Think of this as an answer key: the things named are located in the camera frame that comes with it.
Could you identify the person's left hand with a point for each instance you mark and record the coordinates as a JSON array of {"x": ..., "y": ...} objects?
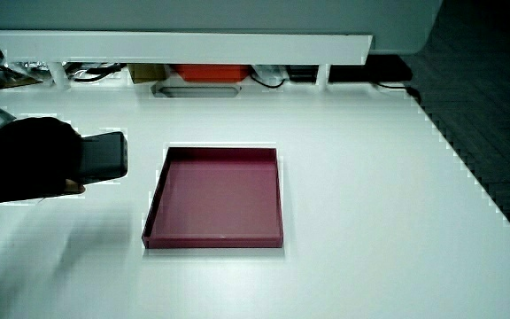
[{"x": 25, "y": 159}]

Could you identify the black battery pack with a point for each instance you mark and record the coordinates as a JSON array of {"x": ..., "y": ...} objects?
[{"x": 104, "y": 157}]

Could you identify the white desk shelf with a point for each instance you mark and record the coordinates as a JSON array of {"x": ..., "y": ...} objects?
[{"x": 184, "y": 46}]

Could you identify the white desk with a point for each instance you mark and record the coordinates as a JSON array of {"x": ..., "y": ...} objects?
[{"x": 348, "y": 199}]

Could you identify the brown cardboard box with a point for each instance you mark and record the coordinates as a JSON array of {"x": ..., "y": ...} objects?
[{"x": 145, "y": 72}]

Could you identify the maroon square tray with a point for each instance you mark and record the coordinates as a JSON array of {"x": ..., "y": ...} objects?
[{"x": 217, "y": 204}]

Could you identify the orange box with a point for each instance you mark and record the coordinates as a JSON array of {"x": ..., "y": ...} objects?
[{"x": 213, "y": 72}]

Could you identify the clear plastic bag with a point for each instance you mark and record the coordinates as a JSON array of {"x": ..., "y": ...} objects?
[{"x": 269, "y": 72}]

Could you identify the black device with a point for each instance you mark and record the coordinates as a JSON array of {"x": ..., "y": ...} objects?
[{"x": 301, "y": 73}]

